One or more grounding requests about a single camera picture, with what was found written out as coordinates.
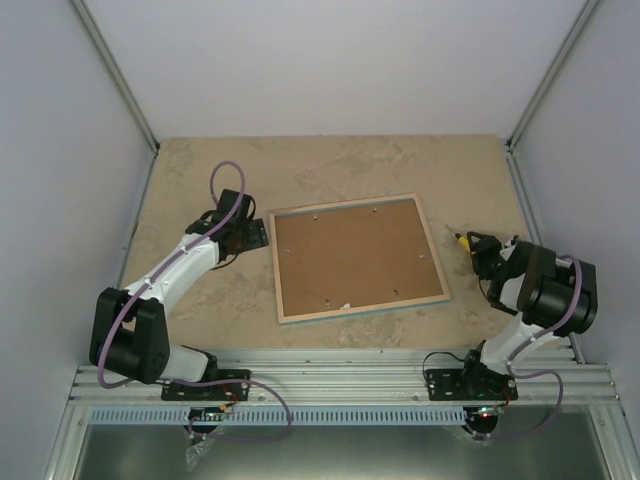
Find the yellow handled screwdriver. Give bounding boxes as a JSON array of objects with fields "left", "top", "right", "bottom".
[{"left": 454, "top": 233, "right": 472, "bottom": 253}]

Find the teal wooden picture frame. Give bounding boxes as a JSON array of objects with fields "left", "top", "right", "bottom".
[{"left": 269, "top": 193, "right": 451, "bottom": 325}]

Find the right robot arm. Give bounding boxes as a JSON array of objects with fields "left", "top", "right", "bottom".
[{"left": 456, "top": 231, "right": 598, "bottom": 399}]

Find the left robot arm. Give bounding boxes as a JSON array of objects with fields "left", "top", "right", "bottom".
[{"left": 89, "top": 189, "right": 269, "bottom": 399}]

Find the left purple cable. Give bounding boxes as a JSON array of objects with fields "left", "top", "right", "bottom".
[{"left": 97, "top": 160, "right": 294, "bottom": 444}]

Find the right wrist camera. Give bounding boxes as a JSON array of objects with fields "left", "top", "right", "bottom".
[{"left": 499, "top": 235, "right": 520, "bottom": 261}]

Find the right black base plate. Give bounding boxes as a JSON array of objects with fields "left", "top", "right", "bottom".
[{"left": 423, "top": 368, "right": 519, "bottom": 401}]

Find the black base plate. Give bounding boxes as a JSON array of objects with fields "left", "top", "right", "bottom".
[
  {"left": 423, "top": 368, "right": 519, "bottom": 401},
  {"left": 161, "top": 369, "right": 251, "bottom": 403}
]

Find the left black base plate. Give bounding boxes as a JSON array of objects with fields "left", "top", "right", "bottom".
[{"left": 161, "top": 369, "right": 251, "bottom": 403}]

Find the aluminium rail base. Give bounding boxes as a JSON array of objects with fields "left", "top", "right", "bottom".
[{"left": 67, "top": 348, "right": 621, "bottom": 407}]

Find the slotted grey cable duct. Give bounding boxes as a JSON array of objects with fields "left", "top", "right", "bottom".
[{"left": 89, "top": 406, "right": 467, "bottom": 426}]

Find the right aluminium corner post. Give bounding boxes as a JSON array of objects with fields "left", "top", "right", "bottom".
[{"left": 505, "top": 0, "right": 604, "bottom": 154}]

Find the aluminium corner post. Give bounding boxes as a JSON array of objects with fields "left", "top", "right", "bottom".
[
  {"left": 505, "top": 0, "right": 604, "bottom": 154},
  {"left": 68, "top": 0, "right": 160, "bottom": 156}
]

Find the left aluminium corner post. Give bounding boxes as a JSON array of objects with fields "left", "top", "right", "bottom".
[{"left": 68, "top": 0, "right": 160, "bottom": 156}]

